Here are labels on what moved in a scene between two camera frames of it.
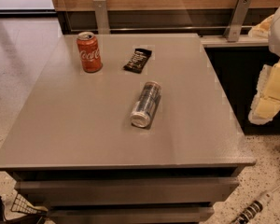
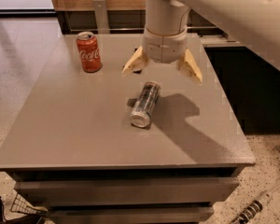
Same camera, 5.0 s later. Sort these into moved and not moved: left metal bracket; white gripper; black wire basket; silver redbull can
Moved: white gripper
Not moved: left metal bracket; silver redbull can; black wire basket
